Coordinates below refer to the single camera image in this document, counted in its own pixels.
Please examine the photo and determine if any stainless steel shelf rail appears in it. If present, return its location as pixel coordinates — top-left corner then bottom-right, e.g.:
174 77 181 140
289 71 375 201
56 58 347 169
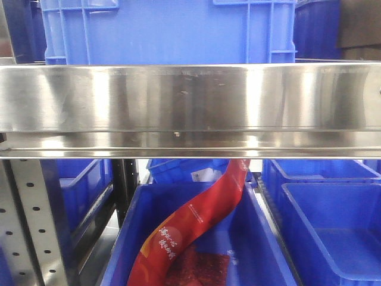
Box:
1 62 380 158

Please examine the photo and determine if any large blue crate top shelf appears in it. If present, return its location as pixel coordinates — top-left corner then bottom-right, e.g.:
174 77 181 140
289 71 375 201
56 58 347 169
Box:
40 1 296 65

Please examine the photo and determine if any blue bin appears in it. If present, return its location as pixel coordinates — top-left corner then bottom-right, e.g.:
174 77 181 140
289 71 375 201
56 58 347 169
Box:
101 182 296 285
261 159 380 197
147 158 230 184
41 158 114 239
281 184 380 285

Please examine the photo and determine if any blue bin right rear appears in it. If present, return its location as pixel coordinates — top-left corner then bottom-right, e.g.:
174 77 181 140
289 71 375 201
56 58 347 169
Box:
261 159 380 197

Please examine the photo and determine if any blue bin right front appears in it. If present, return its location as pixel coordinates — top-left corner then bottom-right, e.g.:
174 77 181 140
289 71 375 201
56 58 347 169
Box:
281 184 380 285

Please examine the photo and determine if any perforated steel upright post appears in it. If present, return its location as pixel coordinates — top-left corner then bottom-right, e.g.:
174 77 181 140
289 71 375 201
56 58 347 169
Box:
1 159 79 285

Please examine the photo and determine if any blue bin left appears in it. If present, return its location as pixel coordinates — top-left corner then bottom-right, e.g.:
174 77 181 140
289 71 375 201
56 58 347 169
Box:
41 158 114 239

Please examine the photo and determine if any red printed banner strip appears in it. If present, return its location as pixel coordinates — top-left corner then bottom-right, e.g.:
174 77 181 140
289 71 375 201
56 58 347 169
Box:
127 158 251 285

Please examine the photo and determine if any blue bin centre front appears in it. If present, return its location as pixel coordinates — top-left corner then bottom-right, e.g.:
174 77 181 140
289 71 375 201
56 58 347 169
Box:
101 182 296 285

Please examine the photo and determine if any blue bin centre rear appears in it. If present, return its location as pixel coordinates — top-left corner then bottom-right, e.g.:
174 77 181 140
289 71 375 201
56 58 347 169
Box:
147 158 230 184

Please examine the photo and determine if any dark blue crate top right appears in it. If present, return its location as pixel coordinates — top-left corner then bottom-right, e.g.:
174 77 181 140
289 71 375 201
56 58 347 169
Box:
294 1 341 60

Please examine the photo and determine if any dark red cloth in bin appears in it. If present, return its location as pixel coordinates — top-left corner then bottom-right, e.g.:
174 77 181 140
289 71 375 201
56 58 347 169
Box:
164 245 230 285

